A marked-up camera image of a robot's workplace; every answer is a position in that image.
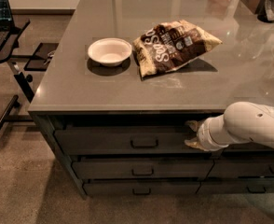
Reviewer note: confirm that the grey drawer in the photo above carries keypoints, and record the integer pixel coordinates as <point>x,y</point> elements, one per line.
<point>248,147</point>
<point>141,187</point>
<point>235,167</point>
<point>234,187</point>
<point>140,168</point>
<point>125,140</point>

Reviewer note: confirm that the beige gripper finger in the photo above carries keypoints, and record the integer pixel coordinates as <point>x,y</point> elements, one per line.
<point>194,143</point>
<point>194,124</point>

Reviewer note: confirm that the brown chip bag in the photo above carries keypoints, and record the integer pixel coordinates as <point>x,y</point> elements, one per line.
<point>169,46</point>

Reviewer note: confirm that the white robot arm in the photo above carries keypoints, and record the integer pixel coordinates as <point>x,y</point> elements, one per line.
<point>241,122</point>

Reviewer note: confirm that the grey cabinet counter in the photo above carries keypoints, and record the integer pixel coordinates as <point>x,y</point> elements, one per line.
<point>77,92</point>

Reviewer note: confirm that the white paper bowl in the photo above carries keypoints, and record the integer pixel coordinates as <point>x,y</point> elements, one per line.
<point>110,52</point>

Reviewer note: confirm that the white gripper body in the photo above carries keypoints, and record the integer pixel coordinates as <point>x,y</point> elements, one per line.
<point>204,135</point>

